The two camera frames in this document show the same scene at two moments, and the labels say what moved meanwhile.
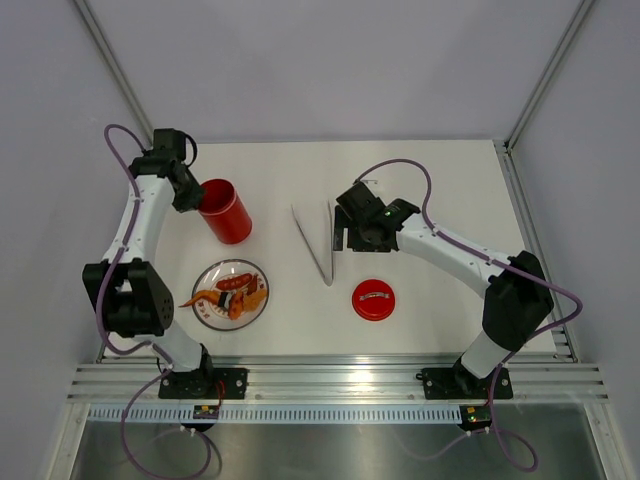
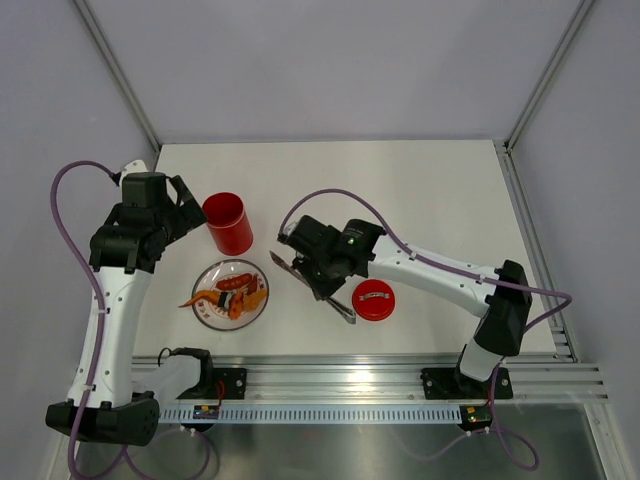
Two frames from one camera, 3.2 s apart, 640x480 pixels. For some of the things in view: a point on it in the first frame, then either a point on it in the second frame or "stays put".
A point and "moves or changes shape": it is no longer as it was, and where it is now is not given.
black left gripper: x=191 y=202 -> x=187 y=216
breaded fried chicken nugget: x=252 y=301 stays put
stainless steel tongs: x=309 y=247 moves or changes shape
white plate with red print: x=207 y=278 stays put
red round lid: x=373 y=299 stays put
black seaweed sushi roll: x=225 y=298 stays put
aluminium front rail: x=120 y=383 stays put
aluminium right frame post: x=548 y=71 stays put
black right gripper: x=343 y=221 -> x=323 y=289
